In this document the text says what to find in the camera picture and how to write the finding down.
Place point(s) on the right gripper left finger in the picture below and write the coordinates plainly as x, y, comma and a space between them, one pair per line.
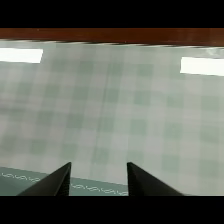
56, 184

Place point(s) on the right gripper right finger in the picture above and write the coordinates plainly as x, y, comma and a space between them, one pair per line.
143, 185

